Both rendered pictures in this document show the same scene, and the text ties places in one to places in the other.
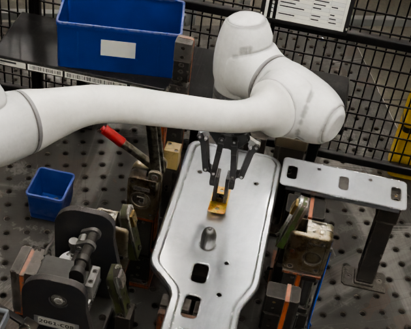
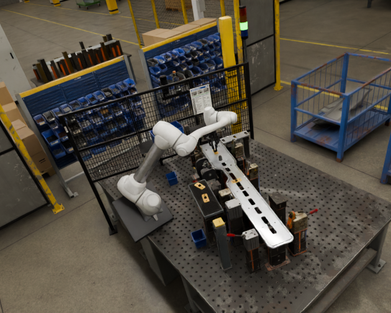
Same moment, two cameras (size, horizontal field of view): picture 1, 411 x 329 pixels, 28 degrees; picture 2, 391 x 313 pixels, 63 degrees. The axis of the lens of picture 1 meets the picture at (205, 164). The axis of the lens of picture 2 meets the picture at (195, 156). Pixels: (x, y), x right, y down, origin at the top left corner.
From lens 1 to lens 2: 1.39 m
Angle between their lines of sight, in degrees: 15
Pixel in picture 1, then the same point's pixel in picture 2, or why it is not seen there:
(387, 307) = (256, 159)
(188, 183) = (206, 153)
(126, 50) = not seen: hidden behind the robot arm
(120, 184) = (182, 170)
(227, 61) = (209, 118)
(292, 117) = (229, 119)
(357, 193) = (238, 136)
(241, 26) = (208, 110)
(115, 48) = not seen: hidden behind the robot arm
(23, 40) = (145, 148)
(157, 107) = (208, 128)
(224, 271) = (228, 161)
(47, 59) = not seen: hidden behind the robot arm
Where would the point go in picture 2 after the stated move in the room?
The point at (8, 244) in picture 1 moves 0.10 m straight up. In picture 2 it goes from (171, 193) to (169, 185)
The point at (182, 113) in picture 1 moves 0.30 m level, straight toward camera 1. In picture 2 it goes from (212, 127) to (233, 143)
